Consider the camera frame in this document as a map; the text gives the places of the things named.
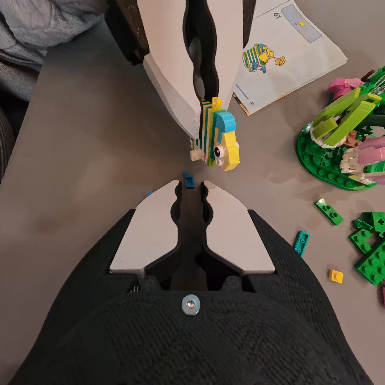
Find small green brick plate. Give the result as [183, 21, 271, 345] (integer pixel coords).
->
[314, 198, 344, 226]

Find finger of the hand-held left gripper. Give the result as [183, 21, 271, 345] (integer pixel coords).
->
[196, 0, 245, 102]
[136, 0, 208, 138]

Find grey desk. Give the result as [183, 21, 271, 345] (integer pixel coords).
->
[0, 0, 385, 385]

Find teal brick plate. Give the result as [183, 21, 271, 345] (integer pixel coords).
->
[293, 230, 311, 257]

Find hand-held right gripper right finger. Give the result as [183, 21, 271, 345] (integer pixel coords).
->
[195, 180, 277, 292]

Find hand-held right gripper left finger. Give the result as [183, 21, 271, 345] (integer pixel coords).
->
[109, 179, 183, 292]

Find toy brick instruction booklet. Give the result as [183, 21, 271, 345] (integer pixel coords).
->
[233, 0, 348, 117]

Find person's striped trousers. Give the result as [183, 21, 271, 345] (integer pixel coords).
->
[0, 90, 30, 184]

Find pile of green bricks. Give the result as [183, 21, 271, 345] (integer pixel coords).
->
[348, 211, 385, 286]

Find green toy brick plant model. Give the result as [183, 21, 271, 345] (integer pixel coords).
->
[296, 65, 385, 191]

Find person's grey sweatshirt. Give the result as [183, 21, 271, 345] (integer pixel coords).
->
[0, 45, 46, 103]

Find striped toy brick fish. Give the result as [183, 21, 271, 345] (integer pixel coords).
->
[190, 96, 241, 172]

